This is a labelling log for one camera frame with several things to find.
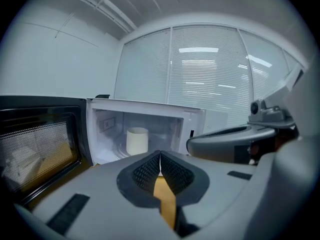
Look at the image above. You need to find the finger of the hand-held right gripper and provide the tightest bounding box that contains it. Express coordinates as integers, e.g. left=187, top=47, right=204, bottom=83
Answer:
left=186, top=128, right=276, bottom=164
left=199, top=124, right=253, bottom=136

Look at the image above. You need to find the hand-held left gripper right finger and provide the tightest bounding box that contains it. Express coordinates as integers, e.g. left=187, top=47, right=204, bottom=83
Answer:
left=159, top=150, right=259, bottom=240

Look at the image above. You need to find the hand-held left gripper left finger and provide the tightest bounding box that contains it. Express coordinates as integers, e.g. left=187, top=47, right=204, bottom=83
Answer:
left=13, top=149, right=181, bottom=240

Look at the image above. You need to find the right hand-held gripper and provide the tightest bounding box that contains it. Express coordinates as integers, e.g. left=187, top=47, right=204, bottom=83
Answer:
left=209, top=53, right=320, bottom=240

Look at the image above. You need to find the white cup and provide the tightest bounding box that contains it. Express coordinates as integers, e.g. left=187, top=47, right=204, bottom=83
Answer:
left=126, top=127, right=149, bottom=156

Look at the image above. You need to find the white microwave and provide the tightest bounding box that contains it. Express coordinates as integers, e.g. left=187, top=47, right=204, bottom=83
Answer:
left=0, top=95, right=230, bottom=210

